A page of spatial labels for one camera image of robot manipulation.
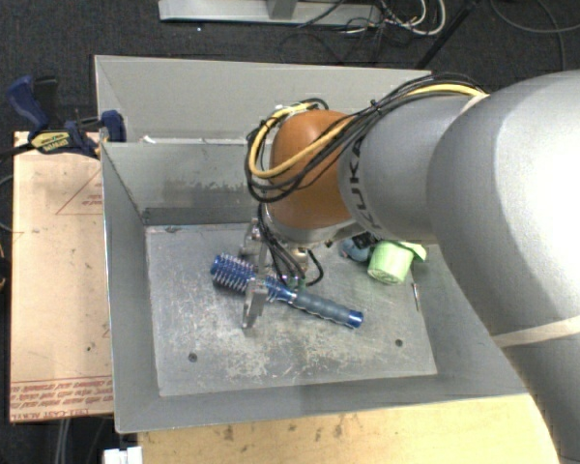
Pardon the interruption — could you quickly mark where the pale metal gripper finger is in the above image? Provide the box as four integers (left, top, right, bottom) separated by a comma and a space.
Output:
241, 277, 269, 332
239, 218, 263, 261

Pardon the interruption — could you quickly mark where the blue hairbrush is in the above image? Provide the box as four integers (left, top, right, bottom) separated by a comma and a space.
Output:
209, 252, 365, 330

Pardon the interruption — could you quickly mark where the blue-grey small object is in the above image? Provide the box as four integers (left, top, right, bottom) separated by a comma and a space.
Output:
339, 237, 372, 263

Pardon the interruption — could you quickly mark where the grey metal bin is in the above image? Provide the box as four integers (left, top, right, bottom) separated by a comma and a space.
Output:
94, 54, 531, 435

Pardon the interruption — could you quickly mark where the light green cup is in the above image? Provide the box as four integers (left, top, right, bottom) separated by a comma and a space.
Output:
366, 240, 427, 287

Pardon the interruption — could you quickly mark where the brown cardboard board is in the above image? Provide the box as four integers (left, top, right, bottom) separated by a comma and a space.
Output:
9, 130, 115, 424

